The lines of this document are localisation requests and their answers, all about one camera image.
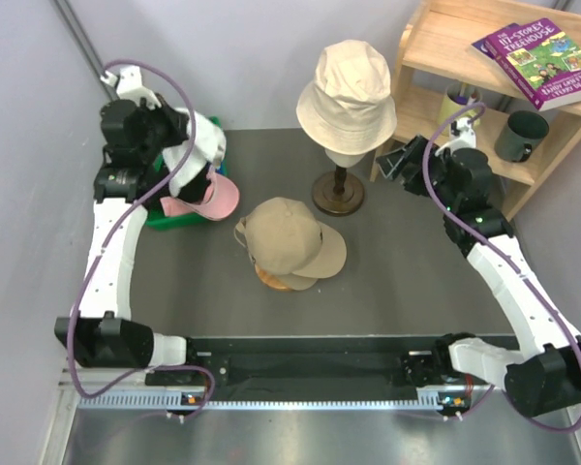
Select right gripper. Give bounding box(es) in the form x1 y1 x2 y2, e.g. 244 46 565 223
376 136 459 212

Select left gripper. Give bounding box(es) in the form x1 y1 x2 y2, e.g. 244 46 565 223
135 92 189 163

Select cream bucket hat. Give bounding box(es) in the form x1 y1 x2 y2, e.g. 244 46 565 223
295 40 397 156

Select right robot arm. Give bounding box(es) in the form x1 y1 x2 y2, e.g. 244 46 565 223
376 136 581 431

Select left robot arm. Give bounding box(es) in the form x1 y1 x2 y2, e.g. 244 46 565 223
54 96 200 385

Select cream mannequin head stand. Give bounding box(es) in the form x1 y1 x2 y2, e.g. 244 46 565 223
312 148 366 217

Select green plastic bin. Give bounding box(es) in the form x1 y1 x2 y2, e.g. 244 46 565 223
145 115 228 231

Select pink white baseball cap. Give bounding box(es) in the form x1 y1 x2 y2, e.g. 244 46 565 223
160 166 240 221

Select pens in mug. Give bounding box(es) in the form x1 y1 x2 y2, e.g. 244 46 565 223
452 82 478 106

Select wooden shelf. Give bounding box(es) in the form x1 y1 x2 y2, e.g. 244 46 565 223
376 1 581 219

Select dark grey mug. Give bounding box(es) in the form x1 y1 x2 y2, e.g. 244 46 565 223
494 110 550 163

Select wooden mushroom hat stand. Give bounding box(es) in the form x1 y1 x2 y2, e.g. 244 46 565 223
254 264 292 292

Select purple treehouse book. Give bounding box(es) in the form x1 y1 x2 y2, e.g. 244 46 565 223
485 17 581 111

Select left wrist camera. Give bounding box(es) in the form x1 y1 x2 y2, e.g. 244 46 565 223
100 66 154 105

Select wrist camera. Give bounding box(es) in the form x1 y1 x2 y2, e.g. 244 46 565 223
100 66 154 105
436 117 476 156

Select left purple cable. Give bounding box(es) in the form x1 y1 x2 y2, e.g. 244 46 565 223
67 58 217 422

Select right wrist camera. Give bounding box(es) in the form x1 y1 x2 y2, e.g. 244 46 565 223
436 117 476 156

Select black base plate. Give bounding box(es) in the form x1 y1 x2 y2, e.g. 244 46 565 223
191 335 437 402

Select aluminium rail frame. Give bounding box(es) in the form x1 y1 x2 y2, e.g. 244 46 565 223
42 352 581 464

